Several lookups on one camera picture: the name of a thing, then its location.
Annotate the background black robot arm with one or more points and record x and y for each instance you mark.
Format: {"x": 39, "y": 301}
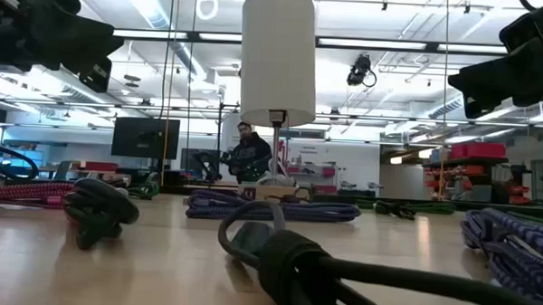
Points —
{"x": 207, "y": 164}

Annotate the red storage bin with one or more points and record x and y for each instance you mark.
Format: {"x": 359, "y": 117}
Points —
{"x": 477, "y": 150}

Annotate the small black monitor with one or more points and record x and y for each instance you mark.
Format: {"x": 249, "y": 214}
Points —
{"x": 194, "y": 159}

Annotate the black ceiling camera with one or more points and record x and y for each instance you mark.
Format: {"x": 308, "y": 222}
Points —
{"x": 359, "y": 69}

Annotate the large black monitor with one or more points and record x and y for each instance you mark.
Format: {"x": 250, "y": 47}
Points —
{"x": 145, "y": 138}

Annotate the white shade table lamp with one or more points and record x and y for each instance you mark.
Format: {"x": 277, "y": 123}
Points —
{"x": 279, "y": 57}

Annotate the red case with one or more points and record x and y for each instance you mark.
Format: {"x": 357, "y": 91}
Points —
{"x": 99, "y": 166}

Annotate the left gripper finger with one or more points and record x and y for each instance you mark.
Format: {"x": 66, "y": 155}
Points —
{"x": 94, "y": 44}
{"x": 97, "y": 76}

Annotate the person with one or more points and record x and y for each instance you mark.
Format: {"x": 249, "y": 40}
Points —
{"x": 251, "y": 154}

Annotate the black shelving rack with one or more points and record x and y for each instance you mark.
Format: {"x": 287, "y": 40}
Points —
{"x": 479, "y": 178}

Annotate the black aluminium table frame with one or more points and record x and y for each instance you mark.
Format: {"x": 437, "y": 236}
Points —
{"x": 478, "y": 206}

